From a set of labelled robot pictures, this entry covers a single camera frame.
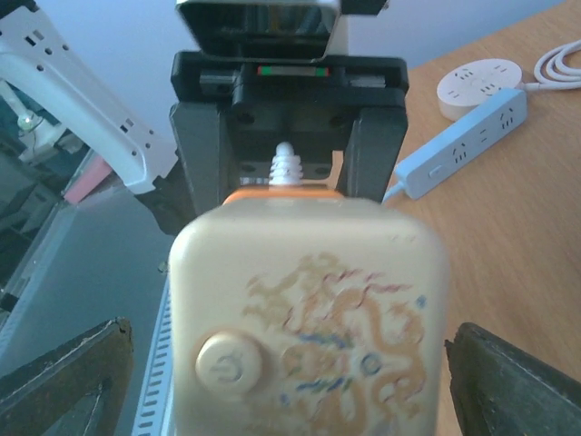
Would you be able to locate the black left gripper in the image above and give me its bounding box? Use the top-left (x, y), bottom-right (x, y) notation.
top-left (170, 52), bottom-right (409, 215)

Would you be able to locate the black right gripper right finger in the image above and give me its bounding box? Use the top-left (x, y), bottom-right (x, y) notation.
top-left (445, 322), bottom-right (580, 435)

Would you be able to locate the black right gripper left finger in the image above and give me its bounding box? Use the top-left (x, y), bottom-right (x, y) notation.
top-left (1, 318), bottom-right (133, 435)

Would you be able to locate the white cable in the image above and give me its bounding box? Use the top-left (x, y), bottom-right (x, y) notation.
top-left (269, 141), bottom-right (304, 187)

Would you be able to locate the grey blue strip base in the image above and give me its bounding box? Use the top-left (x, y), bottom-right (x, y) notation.
top-left (383, 88), bottom-right (527, 201)

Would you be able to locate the beige cube plug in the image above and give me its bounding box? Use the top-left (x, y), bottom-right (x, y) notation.
top-left (169, 198), bottom-right (449, 435)

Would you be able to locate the round beige power strip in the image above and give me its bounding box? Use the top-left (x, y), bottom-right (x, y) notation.
top-left (437, 58), bottom-right (523, 122)

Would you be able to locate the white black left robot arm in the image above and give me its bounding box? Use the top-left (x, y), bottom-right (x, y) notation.
top-left (1, 1), bottom-right (409, 235)

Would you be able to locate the grey slotted cable duct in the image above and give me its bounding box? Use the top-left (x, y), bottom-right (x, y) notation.
top-left (131, 280), bottom-right (175, 436)

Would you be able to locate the aluminium rail frame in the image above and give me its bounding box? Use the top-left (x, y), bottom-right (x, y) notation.
top-left (1, 205), bottom-right (76, 354)

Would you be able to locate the white power strip cord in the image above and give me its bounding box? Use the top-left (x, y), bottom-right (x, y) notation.
top-left (519, 38), bottom-right (581, 92)

